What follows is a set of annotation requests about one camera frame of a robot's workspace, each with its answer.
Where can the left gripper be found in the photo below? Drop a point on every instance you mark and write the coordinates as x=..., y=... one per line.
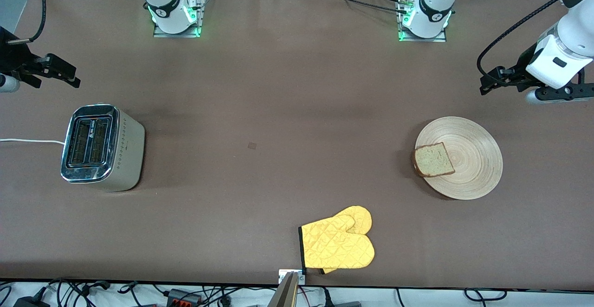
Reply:
x=521, y=69

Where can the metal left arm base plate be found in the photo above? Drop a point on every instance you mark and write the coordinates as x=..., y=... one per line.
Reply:
x=436, y=39

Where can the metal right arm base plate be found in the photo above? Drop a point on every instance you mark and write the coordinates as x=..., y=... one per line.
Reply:
x=162, y=34

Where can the small metal table edge bracket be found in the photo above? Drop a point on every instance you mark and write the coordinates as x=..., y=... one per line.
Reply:
x=283, y=275

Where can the black power adapter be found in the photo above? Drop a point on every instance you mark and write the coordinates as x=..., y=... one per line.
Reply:
x=30, y=303

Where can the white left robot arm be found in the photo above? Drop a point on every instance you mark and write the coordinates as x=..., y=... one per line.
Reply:
x=429, y=15

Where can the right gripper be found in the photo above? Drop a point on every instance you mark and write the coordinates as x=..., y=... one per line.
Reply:
x=14, y=56

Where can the black orange connector block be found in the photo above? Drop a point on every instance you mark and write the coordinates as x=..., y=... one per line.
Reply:
x=183, y=297

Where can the round wooden plate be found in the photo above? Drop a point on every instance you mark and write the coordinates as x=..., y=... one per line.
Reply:
x=473, y=158

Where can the silver two-slot toaster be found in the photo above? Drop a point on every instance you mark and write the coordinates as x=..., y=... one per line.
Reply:
x=130, y=158

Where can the yellow quilted oven mitt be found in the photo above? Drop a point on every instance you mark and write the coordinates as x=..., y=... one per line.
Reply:
x=336, y=246

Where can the slice of brown bread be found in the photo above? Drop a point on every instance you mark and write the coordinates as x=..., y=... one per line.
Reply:
x=434, y=159

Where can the beige upright post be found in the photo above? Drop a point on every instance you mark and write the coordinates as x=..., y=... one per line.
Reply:
x=284, y=295

